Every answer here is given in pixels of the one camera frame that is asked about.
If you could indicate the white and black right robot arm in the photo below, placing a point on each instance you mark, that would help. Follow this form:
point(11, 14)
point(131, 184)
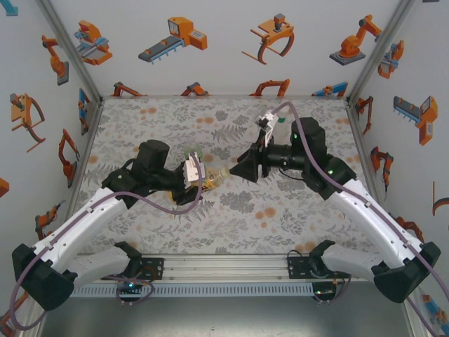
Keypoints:
point(372, 217)

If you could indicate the aluminium table side rail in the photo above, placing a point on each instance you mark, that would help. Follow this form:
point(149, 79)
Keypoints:
point(86, 151)
point(372, 175)

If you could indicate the aluminium mounting rail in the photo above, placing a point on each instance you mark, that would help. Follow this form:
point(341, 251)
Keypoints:
point(224, 267)

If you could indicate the clear bottle light green label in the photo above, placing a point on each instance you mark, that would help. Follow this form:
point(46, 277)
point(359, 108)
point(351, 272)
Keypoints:
point(194, 152)

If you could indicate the clear bottle yellow label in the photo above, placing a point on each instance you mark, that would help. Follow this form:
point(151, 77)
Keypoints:
point(212, 180)

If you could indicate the floral print tablecloth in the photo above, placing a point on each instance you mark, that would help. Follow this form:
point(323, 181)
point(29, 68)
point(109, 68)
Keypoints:
point(210, 231)

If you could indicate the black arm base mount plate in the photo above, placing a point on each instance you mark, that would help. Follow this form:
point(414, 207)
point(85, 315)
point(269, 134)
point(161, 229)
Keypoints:
point(154, 268)
point(298, 267)

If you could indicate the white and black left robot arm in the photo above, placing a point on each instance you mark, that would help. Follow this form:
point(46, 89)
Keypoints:
point(80, 224)

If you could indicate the small circuit board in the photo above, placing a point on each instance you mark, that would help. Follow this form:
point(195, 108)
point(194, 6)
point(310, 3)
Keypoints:
point(324, 290)
point(129, 287)

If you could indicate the pale yellow bottle cap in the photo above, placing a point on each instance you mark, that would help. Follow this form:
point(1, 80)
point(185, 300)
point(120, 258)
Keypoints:
point(226, 171)

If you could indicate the aluminium frame post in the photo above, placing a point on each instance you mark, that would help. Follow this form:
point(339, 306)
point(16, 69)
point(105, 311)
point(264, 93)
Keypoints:
point(383, 45)
point(69, 45)

